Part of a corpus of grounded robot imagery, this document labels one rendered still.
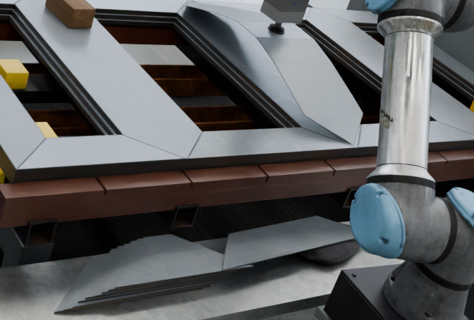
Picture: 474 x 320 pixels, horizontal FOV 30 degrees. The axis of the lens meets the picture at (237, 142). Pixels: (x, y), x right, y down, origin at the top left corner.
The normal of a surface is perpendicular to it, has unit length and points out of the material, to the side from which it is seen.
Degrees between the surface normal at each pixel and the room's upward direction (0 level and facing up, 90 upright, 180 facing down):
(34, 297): 0
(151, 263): 0
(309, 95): 19
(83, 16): 90
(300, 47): 13
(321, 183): 90
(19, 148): 0
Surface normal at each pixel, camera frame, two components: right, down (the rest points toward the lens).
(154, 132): 0.29, -0.84
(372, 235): -0.90, -0.06
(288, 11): 0.61, 0.53
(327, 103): 0.45, -0.62
